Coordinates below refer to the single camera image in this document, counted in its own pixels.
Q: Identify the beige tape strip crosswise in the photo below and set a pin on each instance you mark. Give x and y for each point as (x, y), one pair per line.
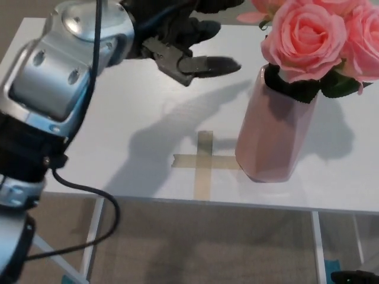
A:
(189, 162)

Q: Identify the light blue metal bar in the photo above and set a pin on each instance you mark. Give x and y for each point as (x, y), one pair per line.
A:
(56, 257)

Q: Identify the pink artificial rose bouquet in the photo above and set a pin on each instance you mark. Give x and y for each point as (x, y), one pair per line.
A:
(302, 35)

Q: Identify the white table leg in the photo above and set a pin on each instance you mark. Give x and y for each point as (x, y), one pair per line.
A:
(91, 236)
(319, 245)
(359, 236)

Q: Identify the blue floor tape piece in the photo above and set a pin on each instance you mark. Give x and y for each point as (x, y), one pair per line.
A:
(333, 273)

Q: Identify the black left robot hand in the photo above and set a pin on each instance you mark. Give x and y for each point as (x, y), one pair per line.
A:
(174, 29)

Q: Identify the beige tape strip lengthwise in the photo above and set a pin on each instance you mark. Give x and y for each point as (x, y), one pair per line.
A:
(203, 177)

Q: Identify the pink faceted ceramic vase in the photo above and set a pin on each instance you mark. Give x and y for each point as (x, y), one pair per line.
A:
(266, 139)

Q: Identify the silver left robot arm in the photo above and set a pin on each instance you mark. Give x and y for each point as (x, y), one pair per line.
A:
(53, 77)

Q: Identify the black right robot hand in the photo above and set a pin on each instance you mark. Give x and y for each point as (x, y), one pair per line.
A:
(358, 278)

